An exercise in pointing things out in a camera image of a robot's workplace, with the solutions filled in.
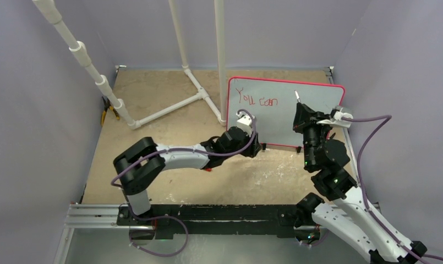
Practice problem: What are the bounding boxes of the pink framed whiteboard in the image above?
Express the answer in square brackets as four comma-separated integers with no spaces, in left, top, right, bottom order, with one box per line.
[226,76,346,147]

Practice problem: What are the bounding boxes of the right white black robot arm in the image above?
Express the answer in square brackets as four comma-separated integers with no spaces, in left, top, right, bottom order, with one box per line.
[293,102,427,263]

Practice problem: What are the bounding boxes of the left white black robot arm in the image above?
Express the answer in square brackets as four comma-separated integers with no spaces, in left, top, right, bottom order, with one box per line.
[113,126,262,225]

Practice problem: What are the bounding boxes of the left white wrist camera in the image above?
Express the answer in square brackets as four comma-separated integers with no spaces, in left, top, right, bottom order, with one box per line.
[236,111,255,136]

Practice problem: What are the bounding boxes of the aluminium rail frame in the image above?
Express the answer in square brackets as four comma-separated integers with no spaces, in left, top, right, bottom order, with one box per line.
[54,204,368,263]

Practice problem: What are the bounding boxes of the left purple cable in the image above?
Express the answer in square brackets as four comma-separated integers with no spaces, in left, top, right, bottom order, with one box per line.
[111,108,189,257]

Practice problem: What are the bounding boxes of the white PVC pipe frame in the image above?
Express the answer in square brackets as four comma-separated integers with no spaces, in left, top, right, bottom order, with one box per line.
[32,0,229,130]

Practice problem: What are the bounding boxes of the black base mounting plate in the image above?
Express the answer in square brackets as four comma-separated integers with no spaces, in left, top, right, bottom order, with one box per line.
[117,203,333,239]

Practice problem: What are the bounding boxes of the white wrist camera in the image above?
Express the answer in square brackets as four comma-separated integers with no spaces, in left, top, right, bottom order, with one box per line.
[317,106,353,129]
[236,111,255,136]

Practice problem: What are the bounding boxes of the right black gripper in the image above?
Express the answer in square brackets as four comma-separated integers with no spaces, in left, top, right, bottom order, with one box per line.
[292,102,335,168]

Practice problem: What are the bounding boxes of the yellow black pliers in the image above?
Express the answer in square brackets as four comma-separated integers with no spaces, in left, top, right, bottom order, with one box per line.
[100,96,121,126]

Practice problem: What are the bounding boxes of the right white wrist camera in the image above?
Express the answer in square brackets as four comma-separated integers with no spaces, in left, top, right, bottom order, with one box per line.
[317,106,353,129]

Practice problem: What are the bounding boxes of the white red marker pen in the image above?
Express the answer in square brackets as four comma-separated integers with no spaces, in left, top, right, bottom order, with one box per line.
[294,90,301,103]

